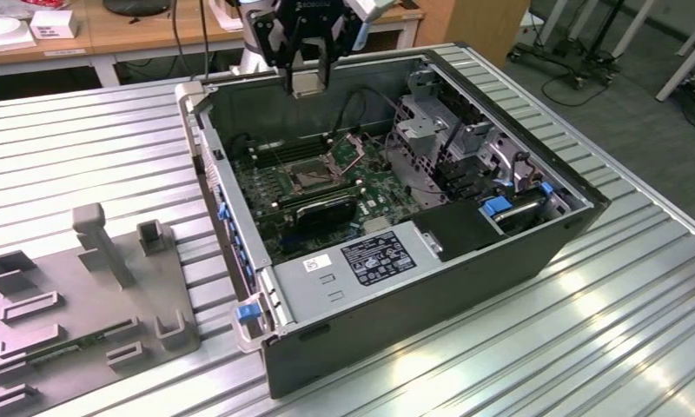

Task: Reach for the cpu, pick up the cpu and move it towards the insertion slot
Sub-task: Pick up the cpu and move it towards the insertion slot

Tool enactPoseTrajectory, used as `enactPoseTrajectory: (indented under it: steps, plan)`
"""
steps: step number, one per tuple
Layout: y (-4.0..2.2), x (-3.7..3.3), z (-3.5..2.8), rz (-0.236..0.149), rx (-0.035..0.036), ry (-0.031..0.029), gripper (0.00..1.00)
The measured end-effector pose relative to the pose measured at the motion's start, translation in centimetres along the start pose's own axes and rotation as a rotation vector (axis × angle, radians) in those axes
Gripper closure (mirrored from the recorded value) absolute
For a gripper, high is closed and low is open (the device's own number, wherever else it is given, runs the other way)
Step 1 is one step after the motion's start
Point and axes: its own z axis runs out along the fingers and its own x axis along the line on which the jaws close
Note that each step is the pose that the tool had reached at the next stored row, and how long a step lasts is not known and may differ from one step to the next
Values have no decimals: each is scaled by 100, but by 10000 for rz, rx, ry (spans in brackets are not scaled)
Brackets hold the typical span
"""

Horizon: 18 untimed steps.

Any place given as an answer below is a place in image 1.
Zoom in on white round dish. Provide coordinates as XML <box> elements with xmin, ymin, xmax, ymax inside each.
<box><xmin>0</xmin><ymin>17</ymin><xmax>39</xmax><ymax>50</ymax></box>

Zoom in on black looped wire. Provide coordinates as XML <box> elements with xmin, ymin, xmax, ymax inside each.
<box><xmin>334</xmin><ymin>85</ymin><xmax>397</xmax><ymax>136</ymax></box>

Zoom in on black plastic shroud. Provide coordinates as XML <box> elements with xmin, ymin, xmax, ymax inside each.
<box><xmin>413</xmin><ymin>202</ymin><xmax>503</xmax><ymax>262</ymax></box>

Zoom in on metal socket cover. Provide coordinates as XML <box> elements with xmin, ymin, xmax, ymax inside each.
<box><xmin>322</xmin><ymin>133</ymin><xmax>367</xmax><ymax>175</ymax></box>

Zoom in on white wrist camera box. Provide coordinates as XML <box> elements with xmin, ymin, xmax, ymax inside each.
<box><xmin>347</xmin><ymin>0</ymin><xmax>398</xmax><ymax>24</ymax></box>

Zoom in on black RAM slots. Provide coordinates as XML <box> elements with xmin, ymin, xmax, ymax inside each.
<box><xmin>247</xmin><ymin>136</ymin><xmax>329</xmax><ymax>168</ymax></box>

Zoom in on black wheeled stand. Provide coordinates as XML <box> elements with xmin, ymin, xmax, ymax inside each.
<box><xmin>507</xmin><ymin>0</ymin><xmax>622</xmax><ymax>90</ymax></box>

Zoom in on white table frame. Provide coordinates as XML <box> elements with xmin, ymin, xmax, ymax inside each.
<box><xmin>654</xmin><ymin>0</ymin><xmax>695</xmax><ymax>103</ymax></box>

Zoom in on silver square CPU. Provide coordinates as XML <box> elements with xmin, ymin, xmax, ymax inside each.
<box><xmin>294</xmin><ymin>73</ymin><xmax>330</xmax><ymax>99</ymax></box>

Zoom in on silver drive cage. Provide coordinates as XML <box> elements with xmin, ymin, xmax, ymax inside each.
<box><xmin>391</xmin><ymin>69</ymin><xmax>449</xmax><ymax>175</ymax></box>

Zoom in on grey plastic parts rack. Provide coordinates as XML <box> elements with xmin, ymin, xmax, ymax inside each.
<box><xmin>0</xmin><ymin>202</ymin><xmax>204</xmax><ymax>414</ymax></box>

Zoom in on CPU socket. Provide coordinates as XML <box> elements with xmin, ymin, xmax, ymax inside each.
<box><xmin>287</xmin><ymin>159</ymin><xmax>342</xmax><ymax>195</ymax></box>

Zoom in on green RAM stick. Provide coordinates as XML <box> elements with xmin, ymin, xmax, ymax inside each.
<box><xmin>27</xmin><ymin>332</ymin><xmax>104</xmax><ymax>361</ymax></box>

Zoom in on silver power supply unit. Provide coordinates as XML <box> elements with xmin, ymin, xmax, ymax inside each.
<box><xmin>263</xmin><ymin>221</ymin><xmax>445</xmax><ymax>327</ymax></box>

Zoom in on green motherboard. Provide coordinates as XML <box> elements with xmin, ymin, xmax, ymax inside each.
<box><xmin>231</xmin><ymin>132</ymin><xmax>425</xmax><ymax>261</ymax></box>

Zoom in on wooden cabinet panel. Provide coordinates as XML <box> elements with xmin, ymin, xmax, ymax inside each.
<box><xmin>445</xmin><ymin>0</ymin><xmax>529</xmax><ymax>67</ymax></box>

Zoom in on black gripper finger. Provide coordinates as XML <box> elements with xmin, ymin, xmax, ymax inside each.
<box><xmin>251</xmin><ymin>10</ymin><xmax>305</xmax><ymax>97</ymax></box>
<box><xmin>317</xmin><ymin>10</ymin><xmax>366</xmax><ymax>84</ymax></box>

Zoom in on wooden desk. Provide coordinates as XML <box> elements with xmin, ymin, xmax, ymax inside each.
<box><xmin>0</xmin><ymin>0</ymin><xmax>427</xmax><ymax>80</ymax></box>

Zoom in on black round base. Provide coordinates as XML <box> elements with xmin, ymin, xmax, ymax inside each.
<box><xmin>103</xmin><ymin>0</ymin><xmax>154</xmax><ymax>15</ymax></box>

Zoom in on white cardboard box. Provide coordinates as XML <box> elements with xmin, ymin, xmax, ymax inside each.
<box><xmin>207</xmin><ymin>0</ymin><xmax>248</xmax><ymax>32</ymax></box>

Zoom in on small white labelled box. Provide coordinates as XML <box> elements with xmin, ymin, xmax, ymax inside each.
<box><xmin>31</xmin><ymin>10</ymin><xmax>79</xmax><ymax>41</ymax></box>

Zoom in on open black PC case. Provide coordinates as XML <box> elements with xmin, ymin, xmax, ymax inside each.
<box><xmin>174</xmin><ymin>41</ymin><xmax>612</xmax><ymax>400</ymax></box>

